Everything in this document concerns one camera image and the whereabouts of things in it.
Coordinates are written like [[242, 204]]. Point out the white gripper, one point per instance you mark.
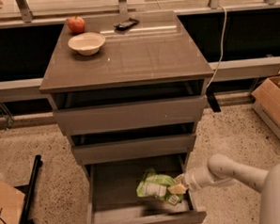
[[190, 179]]

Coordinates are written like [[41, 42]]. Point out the green rice chip bag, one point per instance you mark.
[[156, 185]]

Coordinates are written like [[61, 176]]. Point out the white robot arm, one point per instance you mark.
[[221, 169]]

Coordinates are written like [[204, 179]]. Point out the grey middle drawer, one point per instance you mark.
[[135, 148]]

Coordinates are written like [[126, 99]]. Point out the grey drawer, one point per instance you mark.
[[135, 148], [113, 198], [110, 118]]

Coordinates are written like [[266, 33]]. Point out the grey bottom drawer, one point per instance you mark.
[[113, 198]]

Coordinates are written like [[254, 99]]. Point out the grey top drawer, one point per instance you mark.
[[110, 118]]

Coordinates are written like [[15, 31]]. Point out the grey drawer cabinet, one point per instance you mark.
[[155, 60]]

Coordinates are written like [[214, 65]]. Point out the cardboard box right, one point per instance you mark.
[[267, 103]]

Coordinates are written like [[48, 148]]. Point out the black metal stand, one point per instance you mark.
[[28, 191]]

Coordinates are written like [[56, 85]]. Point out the white bowl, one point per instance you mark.
[[87, 44]]

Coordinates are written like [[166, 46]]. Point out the red apple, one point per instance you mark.
[[76, 24]]

